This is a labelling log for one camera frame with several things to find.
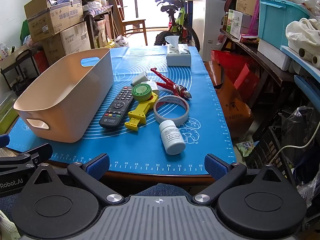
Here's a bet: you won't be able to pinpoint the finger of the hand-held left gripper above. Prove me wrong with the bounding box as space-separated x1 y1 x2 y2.
0 134 10 150
0 143 53 173

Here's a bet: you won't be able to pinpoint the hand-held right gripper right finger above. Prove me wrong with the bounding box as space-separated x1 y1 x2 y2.
191 153 285 205

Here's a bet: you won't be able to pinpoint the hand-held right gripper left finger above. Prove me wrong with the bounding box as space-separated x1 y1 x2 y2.
30 153 125 205

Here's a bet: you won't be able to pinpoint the white pill bottle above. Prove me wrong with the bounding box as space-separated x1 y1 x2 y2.
159 120 187 155

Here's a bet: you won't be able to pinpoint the beige plastic basket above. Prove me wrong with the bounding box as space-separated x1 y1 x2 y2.
13 47 112 143

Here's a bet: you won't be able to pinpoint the black remote control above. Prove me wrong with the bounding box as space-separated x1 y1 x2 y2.
99 86 134 130

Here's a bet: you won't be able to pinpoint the white double-sided tape roll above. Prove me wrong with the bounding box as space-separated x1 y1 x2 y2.
153 96 190 125

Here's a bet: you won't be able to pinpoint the yellow green toy launcher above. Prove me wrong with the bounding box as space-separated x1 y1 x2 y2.
124 83 160 130

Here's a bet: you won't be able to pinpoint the red silver action figure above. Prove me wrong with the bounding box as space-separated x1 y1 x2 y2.
150 67 192 100

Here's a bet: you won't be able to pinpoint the white charger with prongs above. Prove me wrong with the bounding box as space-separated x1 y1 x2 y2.
132 73 148 87

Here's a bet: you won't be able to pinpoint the white charger block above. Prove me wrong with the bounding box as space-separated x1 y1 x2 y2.
140 80 160 93

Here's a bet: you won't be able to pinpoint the person's denim-clad leg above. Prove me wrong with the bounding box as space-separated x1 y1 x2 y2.
131 183 193 202
0 192 19 220

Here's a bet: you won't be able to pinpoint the green container with clear lid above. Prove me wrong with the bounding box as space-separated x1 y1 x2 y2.
0 90 19 135

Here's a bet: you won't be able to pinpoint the green snack packet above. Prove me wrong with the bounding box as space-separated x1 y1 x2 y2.
235 141 260 157

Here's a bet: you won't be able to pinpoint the light green cloth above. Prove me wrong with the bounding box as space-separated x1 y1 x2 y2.
0 210 20 240

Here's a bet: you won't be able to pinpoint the blue silicone baking mat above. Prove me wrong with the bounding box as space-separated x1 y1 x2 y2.
6 45 237 176

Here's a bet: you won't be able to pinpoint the black plastic crate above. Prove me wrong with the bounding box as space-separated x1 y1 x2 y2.
250 125 298 188

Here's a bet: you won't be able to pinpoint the orange brown paper bag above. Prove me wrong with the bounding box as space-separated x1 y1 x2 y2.
204 60 254 138

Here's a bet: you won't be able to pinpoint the black utility cart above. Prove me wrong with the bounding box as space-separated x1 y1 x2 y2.
0 47 38 95

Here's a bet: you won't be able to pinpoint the black plastic bag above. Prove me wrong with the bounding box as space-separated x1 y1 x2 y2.
281 106 320 163

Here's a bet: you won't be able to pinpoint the red paper gift bags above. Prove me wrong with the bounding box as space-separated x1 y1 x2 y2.
211 50 260 98

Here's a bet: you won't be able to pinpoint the dark wooden shelf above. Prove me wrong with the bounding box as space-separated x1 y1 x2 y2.
220 27 298 120

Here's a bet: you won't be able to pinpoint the white floral tissue box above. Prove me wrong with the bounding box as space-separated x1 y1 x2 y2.
164 36 192 67

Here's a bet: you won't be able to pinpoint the white printed cardboard box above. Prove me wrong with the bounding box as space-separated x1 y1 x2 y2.
59 21 92 55

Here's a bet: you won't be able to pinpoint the open brown cardboard box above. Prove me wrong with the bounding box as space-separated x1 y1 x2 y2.
24 0 84 43

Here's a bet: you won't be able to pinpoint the white foam box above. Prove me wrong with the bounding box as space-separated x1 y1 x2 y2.
257 39 293 72

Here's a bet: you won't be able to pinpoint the white plastic bag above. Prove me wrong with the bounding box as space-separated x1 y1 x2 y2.
115 35 130 47

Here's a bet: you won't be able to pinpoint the light blue shelf board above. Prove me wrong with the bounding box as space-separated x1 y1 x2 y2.
280 45 320 75

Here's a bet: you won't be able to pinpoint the white chest freezer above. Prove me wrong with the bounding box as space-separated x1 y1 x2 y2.
192 0 229 62

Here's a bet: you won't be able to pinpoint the green white product box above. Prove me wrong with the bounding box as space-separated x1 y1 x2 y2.
226 9 252 39

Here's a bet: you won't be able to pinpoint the white paper rolls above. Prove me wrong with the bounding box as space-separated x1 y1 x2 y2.
299 47 320 65

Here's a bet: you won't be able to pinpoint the wooden chair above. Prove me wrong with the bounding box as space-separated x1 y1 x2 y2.
111 0 148 46

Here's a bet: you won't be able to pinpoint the cluttered wooden side table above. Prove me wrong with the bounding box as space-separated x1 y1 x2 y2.
84 5 113 49

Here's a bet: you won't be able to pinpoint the green black bicycle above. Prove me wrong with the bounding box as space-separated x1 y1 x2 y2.
149 0 201 52

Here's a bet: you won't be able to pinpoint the teal plastic storage bin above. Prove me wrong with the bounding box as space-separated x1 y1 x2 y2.
257 0 318 47

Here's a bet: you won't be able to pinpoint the white cloth bag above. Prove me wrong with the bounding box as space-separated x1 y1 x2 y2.
286 18 320 55

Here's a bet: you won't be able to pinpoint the white cable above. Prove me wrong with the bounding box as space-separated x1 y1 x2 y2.
270 120 320 167

